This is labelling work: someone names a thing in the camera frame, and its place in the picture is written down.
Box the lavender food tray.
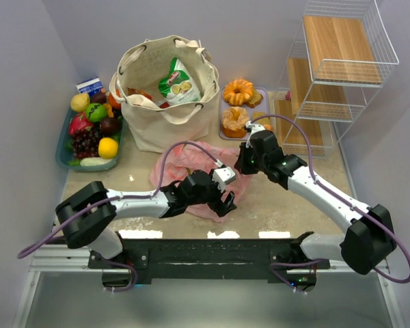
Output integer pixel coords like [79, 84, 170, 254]
[219, 87, 272, 141]

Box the green white chips bag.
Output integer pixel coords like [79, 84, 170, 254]
[158, 57, 202, 106]

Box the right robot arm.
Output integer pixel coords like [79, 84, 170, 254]
[235, 124, 396, 275]

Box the dark plum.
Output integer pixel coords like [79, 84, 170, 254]
[90, 91, 107, 105]

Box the purple cable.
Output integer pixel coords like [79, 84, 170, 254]
[16, 140, 223, 292]
[252, 114, 410, 291]

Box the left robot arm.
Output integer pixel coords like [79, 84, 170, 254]
[55, 167, 236, 260]

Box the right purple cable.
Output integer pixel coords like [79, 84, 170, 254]
[252, 114, 410, 291]

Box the orange bundt cake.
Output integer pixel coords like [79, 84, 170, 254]
[223, 79, 254, 106]

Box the aluminium table frame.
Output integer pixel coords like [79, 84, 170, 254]
[14, 230, 403, 327]

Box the small round bun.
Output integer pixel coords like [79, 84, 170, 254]
[263, 124, 274, 132]

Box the pale white cucumber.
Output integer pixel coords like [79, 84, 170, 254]
[80, 157, 112, 167]

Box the pink dragon fruit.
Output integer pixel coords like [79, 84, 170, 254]
[68, 112, 94, 138]

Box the yellow lemon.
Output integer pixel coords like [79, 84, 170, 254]
[70, 93, 90, 113]

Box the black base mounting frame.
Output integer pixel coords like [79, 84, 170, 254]
[88, 237, 330, 291]

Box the large red cookie bag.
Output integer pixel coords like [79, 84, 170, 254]
[126, 87, 153, 103]

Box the orange fruit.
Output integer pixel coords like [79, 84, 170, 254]
[108, 92, 122, 111]

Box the white wire shelf rack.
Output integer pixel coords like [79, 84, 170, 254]
[274, 1, 399, 157]

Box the round yellow orange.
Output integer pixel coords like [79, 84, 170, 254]
[98, 137, 119, 159]

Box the cake slice behind bundt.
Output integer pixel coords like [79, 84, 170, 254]
[245, 89, 264, 109]

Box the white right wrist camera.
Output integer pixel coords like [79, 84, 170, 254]
[245, 121, 270, 148]

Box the green fruit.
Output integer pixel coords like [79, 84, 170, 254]
[85, 103, 107, 123]

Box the teal fruit bin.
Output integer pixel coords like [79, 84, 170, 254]
[55, 108, 126, 172]

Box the pink plastic grocery bag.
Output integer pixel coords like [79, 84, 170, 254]
[150, 141, 253, 223]

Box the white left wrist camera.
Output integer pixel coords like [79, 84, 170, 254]
[211, 160, 236, 192]

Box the blue white carton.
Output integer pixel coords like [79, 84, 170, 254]
[76, 77, 103, 96]

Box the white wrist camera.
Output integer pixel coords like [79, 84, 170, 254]
[211, 160, 236, 192]
[245, 121, 270, 148]

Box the brown bread slice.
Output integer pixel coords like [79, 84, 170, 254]
[251, 111, 271, 126]

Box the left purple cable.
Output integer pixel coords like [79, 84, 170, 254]
[16, 140, 223, 292]

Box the cream canvas tote bag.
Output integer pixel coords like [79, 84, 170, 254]
[109, 36, 220, 153]

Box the sugared bundt cake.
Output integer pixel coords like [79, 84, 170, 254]
[221, 107, 249, 139]

